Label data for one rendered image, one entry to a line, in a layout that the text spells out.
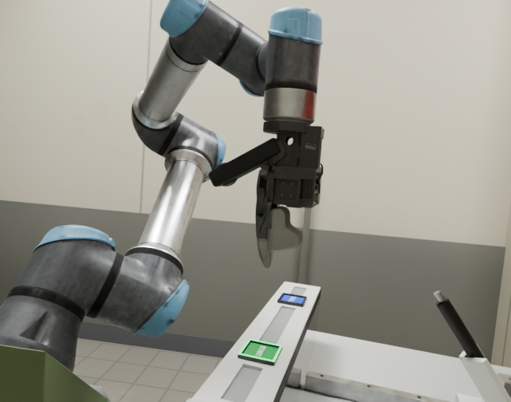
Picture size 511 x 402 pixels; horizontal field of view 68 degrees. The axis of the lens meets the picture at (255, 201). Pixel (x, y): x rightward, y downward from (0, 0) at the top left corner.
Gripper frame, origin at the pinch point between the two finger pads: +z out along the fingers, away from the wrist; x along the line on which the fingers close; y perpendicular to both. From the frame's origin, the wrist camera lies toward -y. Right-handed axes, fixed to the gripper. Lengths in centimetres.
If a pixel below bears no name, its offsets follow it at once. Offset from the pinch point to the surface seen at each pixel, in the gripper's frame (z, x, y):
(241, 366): 14.7, -4.8, -0.8
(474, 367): 2.0, -19.7, 23.8
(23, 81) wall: -60, 151, -212
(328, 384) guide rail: 26.6, 17.1, 10.4
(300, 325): 14.7, 13.8, 4.5
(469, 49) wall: -92, 195, 63
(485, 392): 4.0, -19.4, 25.0
